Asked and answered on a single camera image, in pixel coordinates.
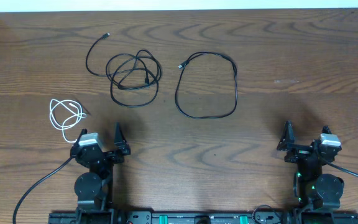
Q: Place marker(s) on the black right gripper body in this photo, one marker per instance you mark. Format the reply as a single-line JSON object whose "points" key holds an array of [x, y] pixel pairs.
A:
{"points": [[298, 154]]}

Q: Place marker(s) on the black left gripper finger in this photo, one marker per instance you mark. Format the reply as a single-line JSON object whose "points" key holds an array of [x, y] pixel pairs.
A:
{"points": [[120, 141], [83, 132]]}

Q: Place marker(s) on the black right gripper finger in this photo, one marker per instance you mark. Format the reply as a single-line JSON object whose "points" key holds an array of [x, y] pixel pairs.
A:
{"points": [[287, 140], [326, 130]]}

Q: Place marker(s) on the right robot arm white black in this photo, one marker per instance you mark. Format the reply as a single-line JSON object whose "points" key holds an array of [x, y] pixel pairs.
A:
{"points": [[318, 193]]}

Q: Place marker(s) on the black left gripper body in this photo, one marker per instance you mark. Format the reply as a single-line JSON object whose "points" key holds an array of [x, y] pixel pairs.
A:
{"points": [[105, 154]]}

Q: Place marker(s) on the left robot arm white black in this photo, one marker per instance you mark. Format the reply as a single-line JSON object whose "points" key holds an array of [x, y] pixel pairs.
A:
{"points": [[93, 188]]}

